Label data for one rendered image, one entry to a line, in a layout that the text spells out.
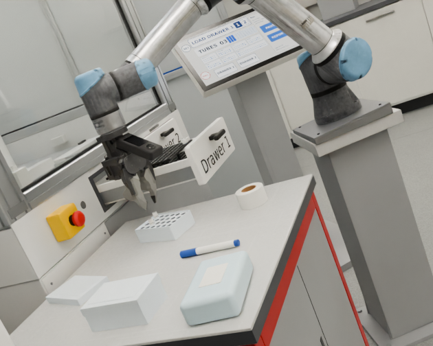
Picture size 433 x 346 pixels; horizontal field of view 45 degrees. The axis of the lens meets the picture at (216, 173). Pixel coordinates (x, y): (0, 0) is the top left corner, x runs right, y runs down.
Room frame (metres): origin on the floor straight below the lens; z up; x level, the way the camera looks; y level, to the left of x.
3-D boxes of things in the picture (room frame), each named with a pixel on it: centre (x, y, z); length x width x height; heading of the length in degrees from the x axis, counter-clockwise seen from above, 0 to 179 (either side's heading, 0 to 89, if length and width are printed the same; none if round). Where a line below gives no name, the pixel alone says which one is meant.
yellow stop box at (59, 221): (1.29, 0.40, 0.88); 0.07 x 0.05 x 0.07; 155
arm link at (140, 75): (1.36, 0.11, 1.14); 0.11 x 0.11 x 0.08; 18
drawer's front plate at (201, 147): (1.46, -0.01, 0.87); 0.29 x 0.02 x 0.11; 155
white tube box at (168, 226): (1.25, 0.17, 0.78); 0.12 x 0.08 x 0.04; 49
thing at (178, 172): (1.55, 0.18, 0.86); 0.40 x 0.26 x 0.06; 65
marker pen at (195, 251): (1.03, 0.07, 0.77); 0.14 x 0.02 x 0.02; 65
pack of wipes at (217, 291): (0.82, 0.07, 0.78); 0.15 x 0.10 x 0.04; 161
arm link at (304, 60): (1.64, -0.43, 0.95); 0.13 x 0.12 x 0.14; 18
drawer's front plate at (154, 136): (1.88, 0.14, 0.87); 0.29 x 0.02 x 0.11; 155
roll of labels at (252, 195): (1.21, -0.06, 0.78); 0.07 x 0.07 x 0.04
